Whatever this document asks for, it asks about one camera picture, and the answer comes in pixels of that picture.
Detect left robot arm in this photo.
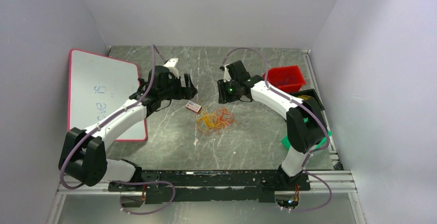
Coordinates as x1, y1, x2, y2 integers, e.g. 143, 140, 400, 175
58, 65, 198, 191

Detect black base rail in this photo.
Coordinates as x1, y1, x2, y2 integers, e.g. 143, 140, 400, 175
108, 169, 310, 204

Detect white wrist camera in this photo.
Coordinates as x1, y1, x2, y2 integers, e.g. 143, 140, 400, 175
163, 58, 180, 78
220, 64, 232, 83

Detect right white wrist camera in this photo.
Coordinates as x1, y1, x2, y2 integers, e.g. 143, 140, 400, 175
220, 64, 232, 83

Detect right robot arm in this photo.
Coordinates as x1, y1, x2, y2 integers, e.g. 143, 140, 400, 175
217, 60, 329, 190

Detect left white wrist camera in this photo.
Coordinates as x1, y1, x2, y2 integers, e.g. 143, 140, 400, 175
163, 58, 180, 78

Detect white board pink rim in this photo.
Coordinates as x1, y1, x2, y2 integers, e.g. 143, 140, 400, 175
67, 49, 140, 130

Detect orange yellow cables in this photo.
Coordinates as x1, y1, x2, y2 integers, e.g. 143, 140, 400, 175
195, 106, 241, 136

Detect small red white box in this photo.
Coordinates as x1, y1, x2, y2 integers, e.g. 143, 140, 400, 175
185, 101, 202, 113

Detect black plastic bin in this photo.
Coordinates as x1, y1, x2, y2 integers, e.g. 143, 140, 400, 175
291, 89, 325, 111

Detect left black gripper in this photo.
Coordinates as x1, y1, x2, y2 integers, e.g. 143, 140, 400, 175
159, 74, 198, 101

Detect red plastic bin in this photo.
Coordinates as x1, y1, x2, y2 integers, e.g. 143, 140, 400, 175
267, 65, 306, 93

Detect purple cable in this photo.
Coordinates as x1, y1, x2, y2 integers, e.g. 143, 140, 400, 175
275, 74, 298, 89

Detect green plastic bin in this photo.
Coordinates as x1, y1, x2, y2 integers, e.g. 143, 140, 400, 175
281, 130, 332, 150

